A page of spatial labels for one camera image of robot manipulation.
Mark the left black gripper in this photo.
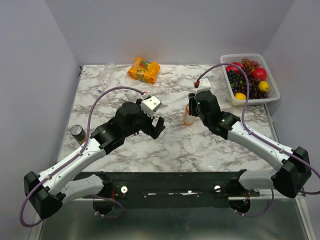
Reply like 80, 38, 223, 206
124, 99, 166, 140

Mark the orange juice bottle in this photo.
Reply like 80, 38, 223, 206
182, 104, 196, 126

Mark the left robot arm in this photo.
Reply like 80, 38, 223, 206
23, 96, 165, 220

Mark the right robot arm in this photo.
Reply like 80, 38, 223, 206
188, 90, 312, 198

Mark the clear empty bottle centre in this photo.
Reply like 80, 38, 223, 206
128, 91, 145, 102

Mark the clear bottle blue cap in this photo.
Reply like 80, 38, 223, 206
97, 62, 116, 93

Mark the yellow lemon lower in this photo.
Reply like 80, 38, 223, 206
234, 92, 247, 101

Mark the yellow lemon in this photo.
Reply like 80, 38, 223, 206
234, 92, 247, 101
258, 80, 270, 93

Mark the blue grape bunch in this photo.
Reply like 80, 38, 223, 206
227, 70, 245, 88

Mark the red apple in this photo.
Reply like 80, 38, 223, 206
225, 62, 243, 73

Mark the dark red grape bunch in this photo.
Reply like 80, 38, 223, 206
231, 58, 268, 100

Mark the orange snack bag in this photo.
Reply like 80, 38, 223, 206
127, 57, 161, 84

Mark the yellow lemon upper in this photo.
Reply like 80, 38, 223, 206
258, 80, 270, 93

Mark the red round fruit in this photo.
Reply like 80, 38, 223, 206
252, 67, 267, 81

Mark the white plastic basket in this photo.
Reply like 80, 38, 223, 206
220, 53, 281, 107

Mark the black yellow drink can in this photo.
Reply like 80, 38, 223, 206
70, 124, 86, 145

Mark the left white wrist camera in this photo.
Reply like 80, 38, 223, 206
140, 96, 162, 119

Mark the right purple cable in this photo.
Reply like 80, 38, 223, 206
197, 62, 320, 196

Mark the purple cable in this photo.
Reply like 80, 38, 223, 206
197, 62, 320, 196
19, 86, 151, 228

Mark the black base frame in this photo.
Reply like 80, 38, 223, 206
82, 169, 266, 210

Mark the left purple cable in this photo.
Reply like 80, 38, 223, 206
19, 86, 151, 228

